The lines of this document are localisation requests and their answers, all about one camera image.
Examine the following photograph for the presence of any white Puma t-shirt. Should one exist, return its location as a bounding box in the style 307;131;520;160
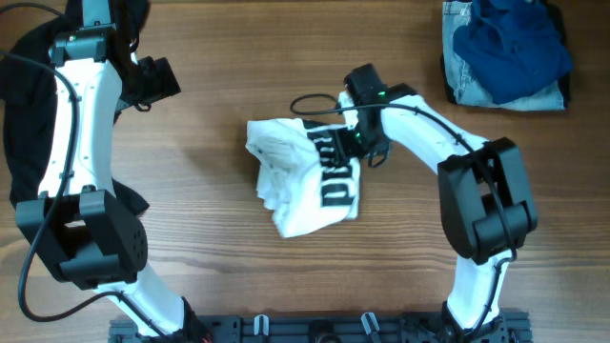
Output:
246;110;361;238

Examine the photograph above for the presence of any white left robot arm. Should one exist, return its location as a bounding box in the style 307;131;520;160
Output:
16;1;202;342

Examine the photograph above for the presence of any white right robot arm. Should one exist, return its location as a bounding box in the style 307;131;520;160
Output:
336;64;538;340

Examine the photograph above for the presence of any black garment with logo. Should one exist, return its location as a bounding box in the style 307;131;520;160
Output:
0;0;152;216

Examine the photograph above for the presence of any dark blue polo shirt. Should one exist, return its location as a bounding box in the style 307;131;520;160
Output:
453;0;573;105

